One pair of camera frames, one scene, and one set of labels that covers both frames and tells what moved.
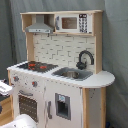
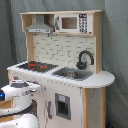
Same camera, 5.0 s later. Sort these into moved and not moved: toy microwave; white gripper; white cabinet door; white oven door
Moved: white gripper
Not moved: white oven door; toy microwave; white cabinet door
